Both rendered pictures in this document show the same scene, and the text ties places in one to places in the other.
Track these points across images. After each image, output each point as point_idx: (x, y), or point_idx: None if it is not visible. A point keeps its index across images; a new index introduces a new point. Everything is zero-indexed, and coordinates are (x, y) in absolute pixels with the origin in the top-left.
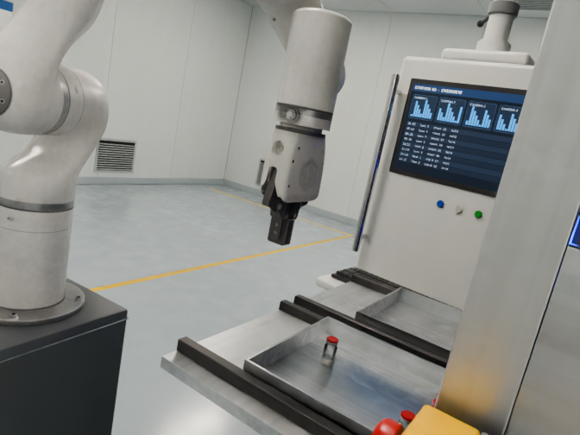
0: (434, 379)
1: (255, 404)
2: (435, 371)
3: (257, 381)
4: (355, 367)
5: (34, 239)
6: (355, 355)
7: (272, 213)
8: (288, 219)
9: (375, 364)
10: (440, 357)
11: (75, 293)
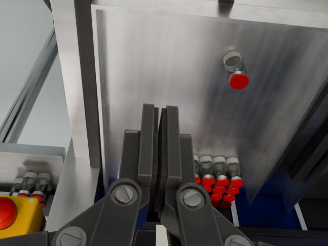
0: (268, 152)
1: (73, 32)
2: (271, 158)
3: (85, 30)
4: (247, 86)
5: None
6: (282, 77)
7: (100, 199)
8: (160, 209)
9: (271, 100)
10: (317, 155)
11: None
